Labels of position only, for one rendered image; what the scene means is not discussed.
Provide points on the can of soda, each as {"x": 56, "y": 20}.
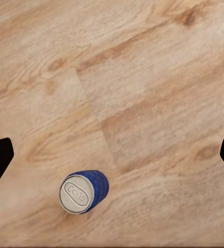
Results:
{"x": 80, "y": 192}

